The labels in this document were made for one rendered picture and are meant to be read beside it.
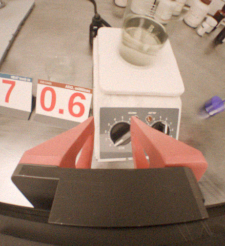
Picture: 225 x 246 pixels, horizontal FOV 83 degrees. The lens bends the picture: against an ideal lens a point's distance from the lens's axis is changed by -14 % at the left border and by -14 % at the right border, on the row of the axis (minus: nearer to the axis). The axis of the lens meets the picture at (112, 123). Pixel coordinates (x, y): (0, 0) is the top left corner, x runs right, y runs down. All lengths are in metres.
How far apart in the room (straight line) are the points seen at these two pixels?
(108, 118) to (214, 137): 0.24
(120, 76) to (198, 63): 0.29
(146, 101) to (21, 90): 0.20
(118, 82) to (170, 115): 0.09
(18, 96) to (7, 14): 0.28
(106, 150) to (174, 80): 0.14
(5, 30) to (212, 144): 0.54
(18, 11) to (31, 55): 0.18
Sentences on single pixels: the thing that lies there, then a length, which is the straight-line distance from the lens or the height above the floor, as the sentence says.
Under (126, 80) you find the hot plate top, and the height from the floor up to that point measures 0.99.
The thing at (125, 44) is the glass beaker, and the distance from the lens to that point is 0.19.
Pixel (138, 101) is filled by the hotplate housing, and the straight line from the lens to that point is 0.20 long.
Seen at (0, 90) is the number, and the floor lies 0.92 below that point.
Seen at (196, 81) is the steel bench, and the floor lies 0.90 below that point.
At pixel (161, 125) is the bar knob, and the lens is 0.20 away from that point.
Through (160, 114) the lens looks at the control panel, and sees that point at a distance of 0.21.
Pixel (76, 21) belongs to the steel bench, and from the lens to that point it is 0.42.
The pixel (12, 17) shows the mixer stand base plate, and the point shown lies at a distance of 0.48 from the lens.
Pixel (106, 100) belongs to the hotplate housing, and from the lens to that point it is 0.19.
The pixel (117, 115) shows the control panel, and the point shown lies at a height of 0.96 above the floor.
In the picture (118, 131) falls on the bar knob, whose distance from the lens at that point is 0.19.
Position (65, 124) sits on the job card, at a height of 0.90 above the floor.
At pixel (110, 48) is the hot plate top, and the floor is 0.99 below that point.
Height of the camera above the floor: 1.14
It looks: 70 degrees down
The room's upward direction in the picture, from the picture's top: 25 degrees clockwise
